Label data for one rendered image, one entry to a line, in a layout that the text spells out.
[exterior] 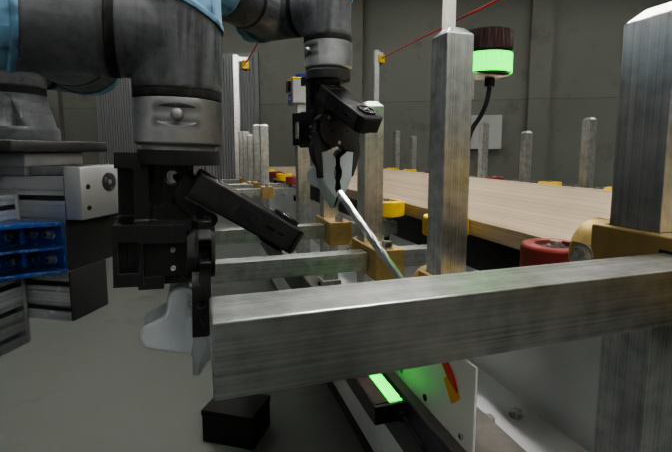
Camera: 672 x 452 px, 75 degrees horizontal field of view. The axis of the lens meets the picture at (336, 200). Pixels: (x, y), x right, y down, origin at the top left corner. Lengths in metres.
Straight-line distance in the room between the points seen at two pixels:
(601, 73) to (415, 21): 2.88
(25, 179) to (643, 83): 0.87
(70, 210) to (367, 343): 0.73
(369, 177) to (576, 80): 7.02
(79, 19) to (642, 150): 0.40
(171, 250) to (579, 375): 0.56
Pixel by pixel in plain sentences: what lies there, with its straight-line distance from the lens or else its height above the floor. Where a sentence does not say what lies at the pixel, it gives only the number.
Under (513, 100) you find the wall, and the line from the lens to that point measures 7.43.
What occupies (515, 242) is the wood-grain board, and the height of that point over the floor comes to 0.88.
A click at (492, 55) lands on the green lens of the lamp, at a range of 0.55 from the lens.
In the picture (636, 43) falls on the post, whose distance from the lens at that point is 0.35.
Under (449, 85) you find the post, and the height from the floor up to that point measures 1.09.
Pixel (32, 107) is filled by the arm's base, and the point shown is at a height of 1.10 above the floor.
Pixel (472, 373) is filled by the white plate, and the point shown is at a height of 0.79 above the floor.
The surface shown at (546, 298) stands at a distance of 0.23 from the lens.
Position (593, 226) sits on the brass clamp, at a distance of 0.36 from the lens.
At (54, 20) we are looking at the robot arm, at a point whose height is 1.12.
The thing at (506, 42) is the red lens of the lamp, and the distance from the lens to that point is 0.56.
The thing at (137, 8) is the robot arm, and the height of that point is 1.13.
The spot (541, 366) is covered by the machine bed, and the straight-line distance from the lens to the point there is 0.78.
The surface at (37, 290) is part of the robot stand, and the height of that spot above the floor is 0.78.
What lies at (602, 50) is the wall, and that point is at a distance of 7.86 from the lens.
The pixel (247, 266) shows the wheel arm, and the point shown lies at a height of 0.85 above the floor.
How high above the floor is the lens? 1.02
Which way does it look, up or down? 6 degrees down
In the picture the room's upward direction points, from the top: straight up
